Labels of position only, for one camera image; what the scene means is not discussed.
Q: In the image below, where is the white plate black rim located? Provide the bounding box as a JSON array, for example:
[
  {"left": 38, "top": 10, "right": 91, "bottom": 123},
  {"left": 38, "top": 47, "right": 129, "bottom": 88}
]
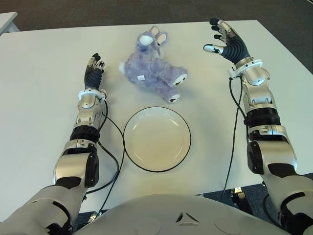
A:
[{"left": 123, "top": 106, "right": 192, "bottom": 173}]

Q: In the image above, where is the purple plush bunny doll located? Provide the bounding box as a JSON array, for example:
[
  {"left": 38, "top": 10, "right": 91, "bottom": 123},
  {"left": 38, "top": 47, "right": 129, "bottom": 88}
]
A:
[{"left": 119, "top": 25, "right": 189, "bottom": 104}]

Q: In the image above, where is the grey side table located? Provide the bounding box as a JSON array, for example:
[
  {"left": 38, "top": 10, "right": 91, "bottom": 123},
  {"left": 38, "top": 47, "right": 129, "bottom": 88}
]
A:
[{"left": 0, "top": 11, "right": 20, "bottom": 37}]

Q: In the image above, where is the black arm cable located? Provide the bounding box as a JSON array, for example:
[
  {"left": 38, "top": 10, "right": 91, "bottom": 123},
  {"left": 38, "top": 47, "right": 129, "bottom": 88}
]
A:
[
  {"left": 85, "top": 96, "right": 126, "bottom": 216},
  {"left": 221, "top": 75, "right": 246, "bottom": 196}
]

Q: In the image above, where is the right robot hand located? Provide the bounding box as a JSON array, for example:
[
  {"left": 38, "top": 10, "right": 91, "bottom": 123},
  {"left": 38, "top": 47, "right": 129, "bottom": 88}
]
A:
[{"left": 203, "top": 17, "right": 251, "bottom": 67}]

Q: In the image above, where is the silver robot torso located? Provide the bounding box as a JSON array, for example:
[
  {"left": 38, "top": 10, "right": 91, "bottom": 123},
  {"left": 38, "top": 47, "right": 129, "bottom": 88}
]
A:
[{"left": 73, "top": 193, "right": 294, "bottom": 235}]

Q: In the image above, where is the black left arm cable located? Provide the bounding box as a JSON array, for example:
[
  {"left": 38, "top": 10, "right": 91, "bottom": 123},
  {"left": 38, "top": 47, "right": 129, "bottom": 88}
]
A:
[{"left": 85, "top": 96, "right": 126, "bottom": 216}]

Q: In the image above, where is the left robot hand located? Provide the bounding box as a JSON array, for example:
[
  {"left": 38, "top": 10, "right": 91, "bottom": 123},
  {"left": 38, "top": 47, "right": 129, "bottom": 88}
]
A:
[{"left": 84, "top": 52, "right": 106, "bottom": 90}]

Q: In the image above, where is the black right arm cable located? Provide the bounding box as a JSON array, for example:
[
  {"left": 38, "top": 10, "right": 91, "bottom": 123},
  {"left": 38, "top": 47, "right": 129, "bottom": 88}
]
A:
[{"left": 221, "top": 75, "right": 246, "bottom": 196}]

